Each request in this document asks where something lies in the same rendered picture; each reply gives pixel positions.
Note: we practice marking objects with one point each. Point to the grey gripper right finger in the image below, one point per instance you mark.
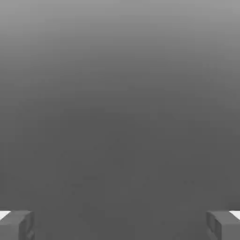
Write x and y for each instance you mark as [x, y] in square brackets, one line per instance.
[225, 225]

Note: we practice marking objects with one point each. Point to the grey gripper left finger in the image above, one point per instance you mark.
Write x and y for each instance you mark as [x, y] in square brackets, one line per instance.
[15, 225]

